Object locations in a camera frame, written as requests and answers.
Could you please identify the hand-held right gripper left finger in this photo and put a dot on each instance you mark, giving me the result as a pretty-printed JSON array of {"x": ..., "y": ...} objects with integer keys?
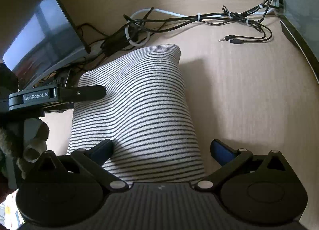
[{"x": 102, "y": 151}]

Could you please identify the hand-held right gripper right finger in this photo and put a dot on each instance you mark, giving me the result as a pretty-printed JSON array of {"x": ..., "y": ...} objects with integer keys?
[{"x": 221, "y": 152}]

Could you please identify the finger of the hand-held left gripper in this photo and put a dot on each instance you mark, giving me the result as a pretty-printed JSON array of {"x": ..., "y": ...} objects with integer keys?
[{"x": 84, "y": 93}]

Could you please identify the striped knit garment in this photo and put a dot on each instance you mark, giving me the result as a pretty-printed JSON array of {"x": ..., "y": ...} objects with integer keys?
[{"x": 139, "y": 110}]

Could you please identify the person's left hand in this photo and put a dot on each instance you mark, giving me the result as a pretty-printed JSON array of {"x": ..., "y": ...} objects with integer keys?
[{"x": 37, "y": 142}]

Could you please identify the black keyboard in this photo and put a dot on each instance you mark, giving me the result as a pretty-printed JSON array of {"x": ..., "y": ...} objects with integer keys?
[{"x": 63, "y": 78}]

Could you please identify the black power adapter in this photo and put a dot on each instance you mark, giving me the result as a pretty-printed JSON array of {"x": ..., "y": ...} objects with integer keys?
[{"x": 117, "y": 43}]

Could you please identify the black computer monitor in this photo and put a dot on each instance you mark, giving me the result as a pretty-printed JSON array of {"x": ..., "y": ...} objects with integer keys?
[{"x": 39, "y": 26}]

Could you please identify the white glass-sided computer case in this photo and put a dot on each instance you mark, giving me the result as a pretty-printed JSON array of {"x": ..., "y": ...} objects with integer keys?
[{"x": 299, "y": 16}]

